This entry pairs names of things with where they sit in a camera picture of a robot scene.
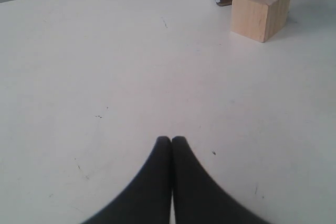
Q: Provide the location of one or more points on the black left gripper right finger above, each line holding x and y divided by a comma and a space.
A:
197, 197

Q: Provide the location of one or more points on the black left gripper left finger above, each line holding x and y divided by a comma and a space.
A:
147, 198

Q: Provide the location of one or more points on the light wooden cube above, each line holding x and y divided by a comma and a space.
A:
258, 19

